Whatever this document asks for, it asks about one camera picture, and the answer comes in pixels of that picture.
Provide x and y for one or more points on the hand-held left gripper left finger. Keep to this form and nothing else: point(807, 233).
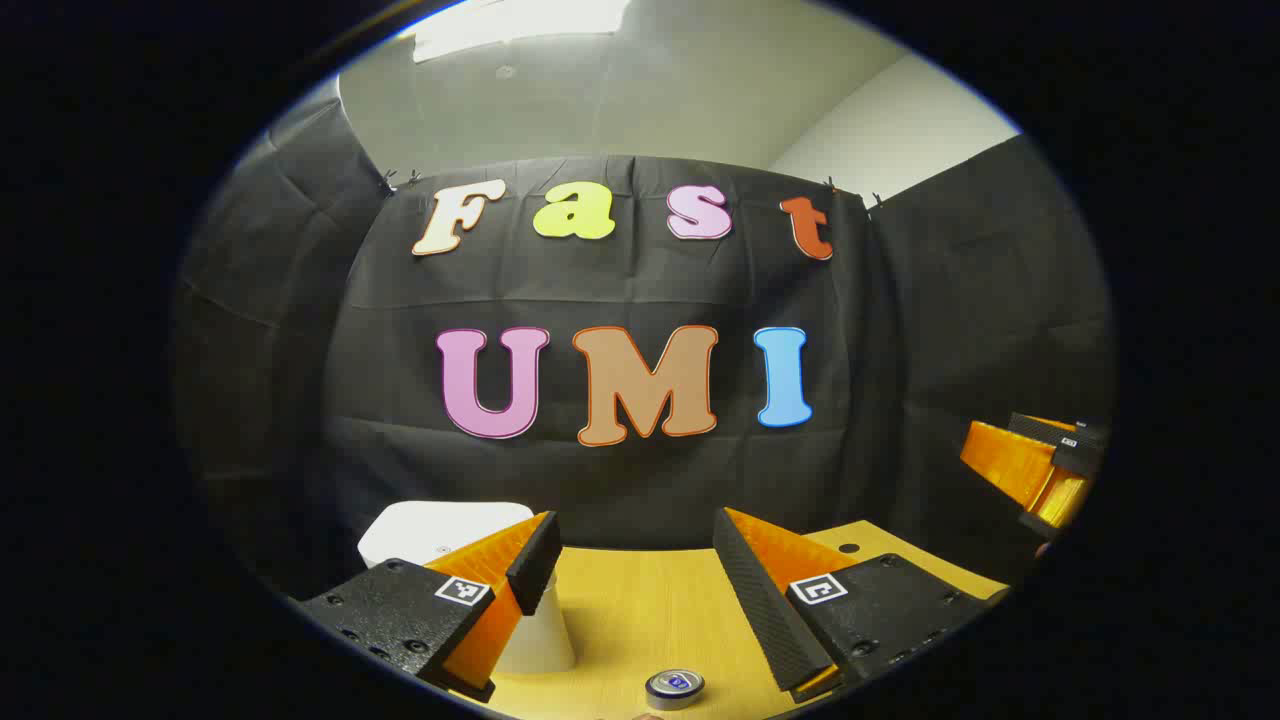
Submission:
point(535, 565)

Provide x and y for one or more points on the blue pop can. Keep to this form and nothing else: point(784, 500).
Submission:
point(675, 688)

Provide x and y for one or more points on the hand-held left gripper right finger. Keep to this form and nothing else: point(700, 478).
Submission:
point(760, 600)

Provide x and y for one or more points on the white desktop garbage bin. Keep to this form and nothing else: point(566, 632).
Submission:
point(430, 530)

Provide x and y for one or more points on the wooden desktop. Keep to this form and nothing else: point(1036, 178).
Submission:
point(640, 620)

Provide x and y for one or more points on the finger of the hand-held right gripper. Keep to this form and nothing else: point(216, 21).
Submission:
point(1005, 460)
point(1065, 500)

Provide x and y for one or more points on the black backdrop cloth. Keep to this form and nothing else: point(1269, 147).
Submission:
point(620, 480)

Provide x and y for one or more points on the ceiling light panel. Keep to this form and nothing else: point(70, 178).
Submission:
point(520, 25)

